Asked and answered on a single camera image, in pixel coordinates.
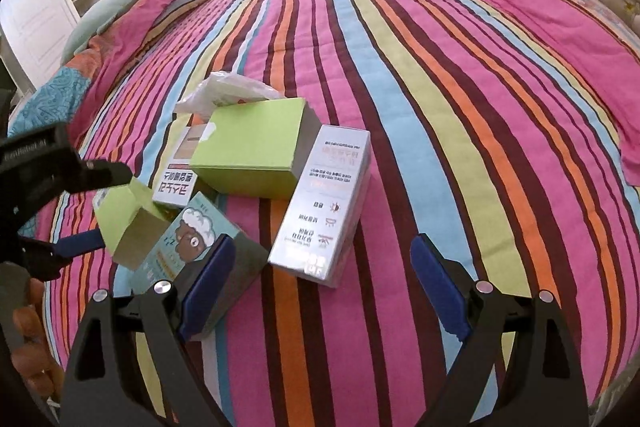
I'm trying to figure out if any light green box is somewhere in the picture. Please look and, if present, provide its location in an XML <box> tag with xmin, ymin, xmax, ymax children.
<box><xmin>92</xmin><ymin>178</ymin><xmax>171</xmax><ymax>271</ymax></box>

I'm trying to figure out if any teal cartoon box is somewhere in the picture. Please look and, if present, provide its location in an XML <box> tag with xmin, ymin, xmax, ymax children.
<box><xmin>130</xmin><ymin>193</ymin><xmax>268</xmax><ymax>341</ymax></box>

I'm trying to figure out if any plain lime green box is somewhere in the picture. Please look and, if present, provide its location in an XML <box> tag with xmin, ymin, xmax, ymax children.
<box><xmin>190</xmin><ymin>98</ymin><xmax>321</xmax><ymax>199</ymax></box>

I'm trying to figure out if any white plastic bag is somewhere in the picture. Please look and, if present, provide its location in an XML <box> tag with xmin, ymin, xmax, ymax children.
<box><xmin>174</xmin><ymin>72</ymin><xmax>284</xmax><ymax>121</ymax></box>

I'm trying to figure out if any white silver printed box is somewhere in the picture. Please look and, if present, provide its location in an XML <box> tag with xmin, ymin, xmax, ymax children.
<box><xmin>268</xmin><ymin>124</ymin><xmax>371</xmax><ymax>288</ymax></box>

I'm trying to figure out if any left hand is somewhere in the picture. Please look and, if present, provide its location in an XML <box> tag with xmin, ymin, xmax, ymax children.
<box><xmin>11</xmin><ymin>279</ymin><xmax>64</xmax><ymax>402</ymax></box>

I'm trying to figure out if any teal patterned blanket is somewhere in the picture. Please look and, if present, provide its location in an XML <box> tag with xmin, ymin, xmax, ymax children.
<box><xmin>8</xmin><ymin>67</ymin><xmax>91</xmax><ymax>138</ymax></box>

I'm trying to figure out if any white red text card box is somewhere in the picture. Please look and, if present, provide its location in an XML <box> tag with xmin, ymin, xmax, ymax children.
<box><xmin>152</xmin><ymin>124</ymin><xmax>217</xmax><ymax>209</ymax></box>

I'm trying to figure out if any pink orange folded quilt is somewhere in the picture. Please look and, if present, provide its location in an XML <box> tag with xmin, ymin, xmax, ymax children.
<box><xmin>67</xmin><ymin>0</ymin><xmax>182</xmax><ymax>145</ymax></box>

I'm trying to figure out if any white cabinet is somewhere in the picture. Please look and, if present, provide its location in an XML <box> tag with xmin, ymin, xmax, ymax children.
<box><xmin>0</xmin><ymin>0</ymin><xmax>116</xmax><ymax>90</ymax></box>

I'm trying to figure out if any striped colourful bed sheet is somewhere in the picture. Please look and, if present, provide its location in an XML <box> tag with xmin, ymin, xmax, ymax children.
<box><xmin>34</xmin><ymin>0</ymin><xmax>640</xmax><ymax>427</ymax></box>

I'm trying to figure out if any pink striped pillow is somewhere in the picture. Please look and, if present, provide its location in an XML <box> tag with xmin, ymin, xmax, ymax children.
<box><xmin>483</xmin><ymin>0</ymin><xmax>639</xmax><ymax>185</ymax></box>

